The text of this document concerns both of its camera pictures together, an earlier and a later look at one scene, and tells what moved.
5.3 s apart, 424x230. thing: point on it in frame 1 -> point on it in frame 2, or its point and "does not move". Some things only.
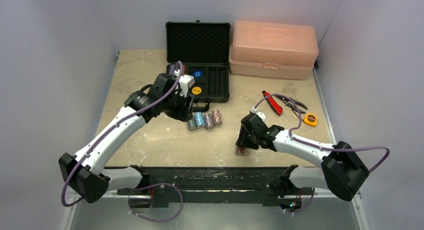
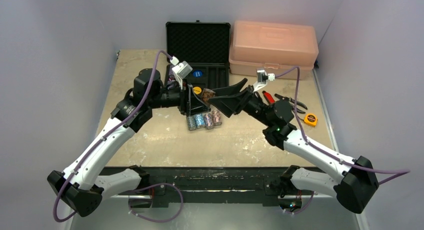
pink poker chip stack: x=216 y=115 does not move
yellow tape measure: x=310 y=119 does not move
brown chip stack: x=239 y=151 -> x=207 y=93
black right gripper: x=245 y=135 -> x=245 y=100
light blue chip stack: x=199 y=120 does not move
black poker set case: x=203 y=49 does not move
